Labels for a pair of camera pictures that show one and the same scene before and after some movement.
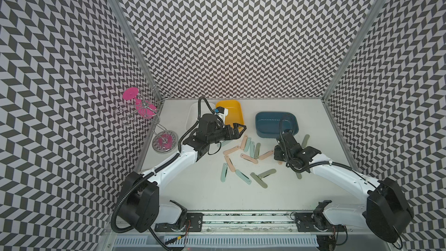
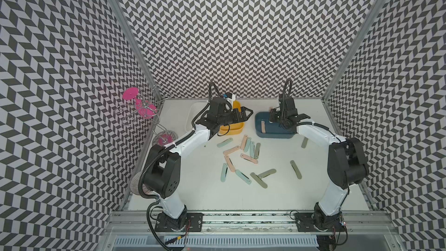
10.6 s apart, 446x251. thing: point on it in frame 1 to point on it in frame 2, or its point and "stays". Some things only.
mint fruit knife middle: x=252 y=149 stays
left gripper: x=231 y=136 to x=238 y=118
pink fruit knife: x=249 y=158 stays
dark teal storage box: x=272 y=124 stays
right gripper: x=277 y=155 to x=271 y=117
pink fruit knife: x=230 y=163 stays
